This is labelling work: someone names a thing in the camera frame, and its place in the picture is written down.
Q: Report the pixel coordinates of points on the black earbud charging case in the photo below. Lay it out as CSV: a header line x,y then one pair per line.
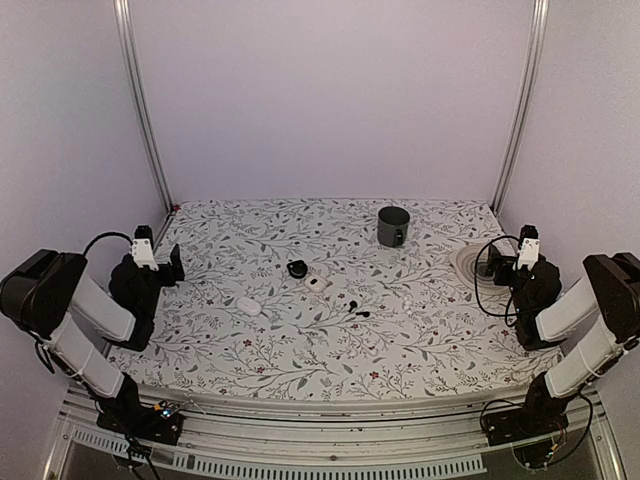
x,y
297,269

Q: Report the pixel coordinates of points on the right aluminium frame post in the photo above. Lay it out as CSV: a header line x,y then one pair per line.
x,y
532,63

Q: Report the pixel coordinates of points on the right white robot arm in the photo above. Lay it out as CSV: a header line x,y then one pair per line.
x,y
545,316

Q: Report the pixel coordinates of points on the open white charging case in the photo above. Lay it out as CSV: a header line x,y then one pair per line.
x,y
315,283

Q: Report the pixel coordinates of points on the striped ceramic saucer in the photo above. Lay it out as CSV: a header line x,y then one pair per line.
x,y
472,271

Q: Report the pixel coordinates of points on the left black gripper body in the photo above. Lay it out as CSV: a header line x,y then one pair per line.
x,y
150,301

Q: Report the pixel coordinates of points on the closed white charging case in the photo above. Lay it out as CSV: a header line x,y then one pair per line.
x,y
248,306

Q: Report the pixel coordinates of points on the dark grey mug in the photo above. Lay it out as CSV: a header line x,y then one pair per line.
x,y
392,226

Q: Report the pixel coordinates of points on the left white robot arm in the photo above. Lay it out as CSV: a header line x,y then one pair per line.
x,y
46,294

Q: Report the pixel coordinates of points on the floral patterned table mat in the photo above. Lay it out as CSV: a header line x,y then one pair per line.
x,y
434,335

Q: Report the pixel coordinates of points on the aluminium frame post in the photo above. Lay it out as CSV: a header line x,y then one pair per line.
x,y
532,63
124,25

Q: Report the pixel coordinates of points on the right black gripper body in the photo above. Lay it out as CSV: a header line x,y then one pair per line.
x,y
521,302

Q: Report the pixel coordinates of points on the front aluminium rail base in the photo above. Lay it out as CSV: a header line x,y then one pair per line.
x,y
227,437

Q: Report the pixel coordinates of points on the left aluminium frame post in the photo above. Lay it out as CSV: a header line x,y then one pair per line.
x,y
124,25

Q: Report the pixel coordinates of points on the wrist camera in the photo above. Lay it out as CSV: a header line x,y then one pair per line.
x,y
142,248
528,248

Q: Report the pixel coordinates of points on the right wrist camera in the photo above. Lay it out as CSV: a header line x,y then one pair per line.
x,y
528,248

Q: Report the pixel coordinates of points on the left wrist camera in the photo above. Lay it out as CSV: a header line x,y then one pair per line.
x,y
142,248

